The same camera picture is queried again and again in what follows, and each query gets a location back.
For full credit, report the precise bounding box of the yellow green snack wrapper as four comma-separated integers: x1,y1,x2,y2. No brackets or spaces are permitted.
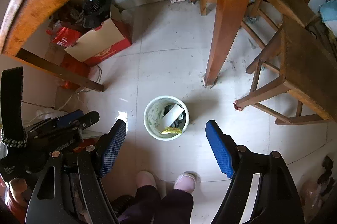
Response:
161,127,182,135

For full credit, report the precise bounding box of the white paper box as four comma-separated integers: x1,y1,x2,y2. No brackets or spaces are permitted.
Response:
161,104,184,127

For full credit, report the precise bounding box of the white trash bin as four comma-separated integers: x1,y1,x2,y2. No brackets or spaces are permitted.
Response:
143,96,190,141

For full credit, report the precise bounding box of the person left hand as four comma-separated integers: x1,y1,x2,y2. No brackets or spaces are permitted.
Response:
10,178,30,208

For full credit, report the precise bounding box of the left pink slipper foot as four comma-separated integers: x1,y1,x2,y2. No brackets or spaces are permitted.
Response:
136,171,157,189

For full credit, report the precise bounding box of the pink slipper foot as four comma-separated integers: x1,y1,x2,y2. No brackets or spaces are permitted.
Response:
136,171,157,189
174,173,197,194

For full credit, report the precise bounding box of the right pink slipper foot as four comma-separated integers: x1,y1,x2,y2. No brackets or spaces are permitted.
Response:
174,173,197,194

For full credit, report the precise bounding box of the red gift bag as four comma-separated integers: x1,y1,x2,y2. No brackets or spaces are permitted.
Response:
46,26,81,47

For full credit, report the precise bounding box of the red white cardboard box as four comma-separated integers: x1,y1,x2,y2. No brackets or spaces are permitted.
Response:
65,18,132,66

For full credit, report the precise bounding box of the wooden stool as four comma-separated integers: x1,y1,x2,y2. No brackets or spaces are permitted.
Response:
234,16,336,126

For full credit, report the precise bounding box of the black desk fan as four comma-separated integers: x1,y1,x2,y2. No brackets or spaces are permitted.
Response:
83,0,112,29

